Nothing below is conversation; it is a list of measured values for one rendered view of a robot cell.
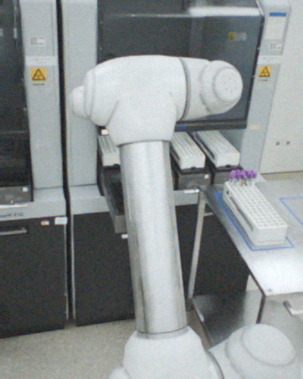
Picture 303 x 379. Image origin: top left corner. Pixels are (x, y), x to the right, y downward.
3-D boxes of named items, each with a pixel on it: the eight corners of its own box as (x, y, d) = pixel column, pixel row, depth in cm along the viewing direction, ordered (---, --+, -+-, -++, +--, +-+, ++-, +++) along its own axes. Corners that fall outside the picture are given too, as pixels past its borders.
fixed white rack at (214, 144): (192, 140, 217) (194, 127, 214) (212, 139, 219) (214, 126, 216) (215, 169, 192) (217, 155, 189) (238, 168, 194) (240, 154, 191)
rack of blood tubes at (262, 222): (222, 196, 169) (224, 181, 166) (247, 195, 171) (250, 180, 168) (254, 245, 144) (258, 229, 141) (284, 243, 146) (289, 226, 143)
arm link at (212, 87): (218, 61, 108) (162, 62, 104) (257, 50, 91) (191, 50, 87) (219, 118, 110) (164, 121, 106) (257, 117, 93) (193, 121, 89)
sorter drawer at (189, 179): (139, 125, 245) (140, 110, 241) (164, 124, 249) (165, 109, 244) (180, 196, 184) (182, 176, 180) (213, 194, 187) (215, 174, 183)
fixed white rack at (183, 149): (160, 141, 213) (161, 129, 210) (181, 140, 215) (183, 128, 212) (180, 171, 188) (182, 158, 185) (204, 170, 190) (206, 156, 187)
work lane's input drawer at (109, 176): (87, 149, 217) (87, 131, 213) (116, 147, 220) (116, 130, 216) (116, 241, 156) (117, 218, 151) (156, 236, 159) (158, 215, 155)
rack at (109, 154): (92, 138, 211) (92, 125, 208) (114, 137, 214) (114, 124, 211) (103, 169, 186) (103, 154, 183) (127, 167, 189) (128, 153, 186)
